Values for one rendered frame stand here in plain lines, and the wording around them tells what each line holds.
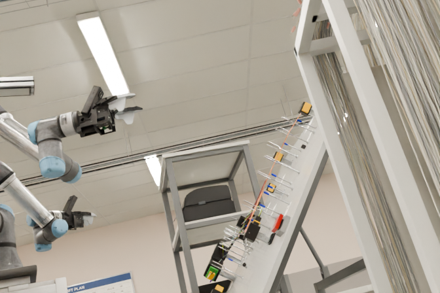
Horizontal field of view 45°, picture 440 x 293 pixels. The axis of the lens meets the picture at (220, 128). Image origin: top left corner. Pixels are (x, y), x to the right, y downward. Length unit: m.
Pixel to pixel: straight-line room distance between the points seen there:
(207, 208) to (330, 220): 6.86
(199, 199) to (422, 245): 2.19
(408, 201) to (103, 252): 8.97
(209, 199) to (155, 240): 6.64
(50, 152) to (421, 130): 1.16
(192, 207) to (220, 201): 0.17
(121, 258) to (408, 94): 8.87
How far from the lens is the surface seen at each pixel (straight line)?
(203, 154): 3.01
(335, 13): 1.04
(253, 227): 1.92
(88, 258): 9.78
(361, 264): 2.29
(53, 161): 1.73
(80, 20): 4.16
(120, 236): 9.73
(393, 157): 0.93
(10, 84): 2.40
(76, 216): 2.78
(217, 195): 3.02
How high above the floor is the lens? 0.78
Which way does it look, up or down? 22 degrees up
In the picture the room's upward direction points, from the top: 14 degrees counter-clockwise
